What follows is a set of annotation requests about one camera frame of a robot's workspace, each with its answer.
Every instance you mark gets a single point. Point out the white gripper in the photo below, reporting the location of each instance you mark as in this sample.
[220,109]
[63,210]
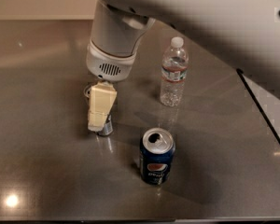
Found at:
[109,65]

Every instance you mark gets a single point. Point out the silver redbull can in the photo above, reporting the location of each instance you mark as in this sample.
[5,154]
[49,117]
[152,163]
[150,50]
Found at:
[108,129]

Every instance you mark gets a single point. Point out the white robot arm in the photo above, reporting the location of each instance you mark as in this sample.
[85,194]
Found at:
[245,34]

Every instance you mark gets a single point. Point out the blue pepsi can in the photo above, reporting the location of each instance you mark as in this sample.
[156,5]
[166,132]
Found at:
[157,149]

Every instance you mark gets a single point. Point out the clear plastic water bottle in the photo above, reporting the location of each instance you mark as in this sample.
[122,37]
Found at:
[174,67]

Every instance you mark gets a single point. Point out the grey side table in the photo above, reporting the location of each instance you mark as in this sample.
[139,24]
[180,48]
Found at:
[267,104]

